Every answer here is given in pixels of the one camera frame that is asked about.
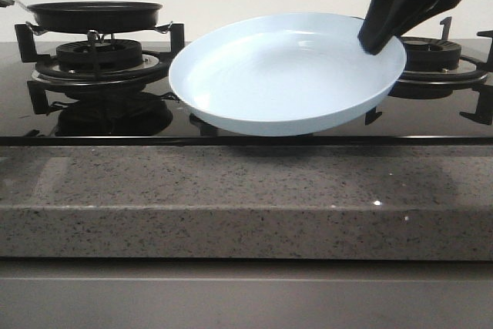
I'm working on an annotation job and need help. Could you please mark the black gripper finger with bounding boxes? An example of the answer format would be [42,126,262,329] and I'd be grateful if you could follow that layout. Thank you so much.
[358,0,411,50]
[369,0,461,55]

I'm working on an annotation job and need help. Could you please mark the black frying pan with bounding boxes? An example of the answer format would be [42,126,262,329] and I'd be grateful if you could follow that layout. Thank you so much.
[0,0,163,34]

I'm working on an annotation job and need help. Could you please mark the light blue plate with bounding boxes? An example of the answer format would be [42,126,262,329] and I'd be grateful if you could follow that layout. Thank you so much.
[169,12,407,136]

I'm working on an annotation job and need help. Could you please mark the left black pan support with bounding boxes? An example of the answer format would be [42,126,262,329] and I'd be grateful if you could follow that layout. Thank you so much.
[15,22,185,92]

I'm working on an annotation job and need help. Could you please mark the right black burner head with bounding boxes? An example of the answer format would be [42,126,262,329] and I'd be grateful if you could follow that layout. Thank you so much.
[400,37,461,72]

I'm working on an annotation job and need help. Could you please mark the black burner head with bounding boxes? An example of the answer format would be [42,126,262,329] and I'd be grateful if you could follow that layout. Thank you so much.
[56,39,143,73]
[400,37,461,72]

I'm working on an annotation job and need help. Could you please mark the left black burner head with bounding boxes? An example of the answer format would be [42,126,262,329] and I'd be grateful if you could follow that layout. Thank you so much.
[56,39,143,73]

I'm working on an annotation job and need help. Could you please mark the black glass gas hob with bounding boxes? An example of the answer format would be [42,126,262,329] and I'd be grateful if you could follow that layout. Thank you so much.
[1,42,492,146]

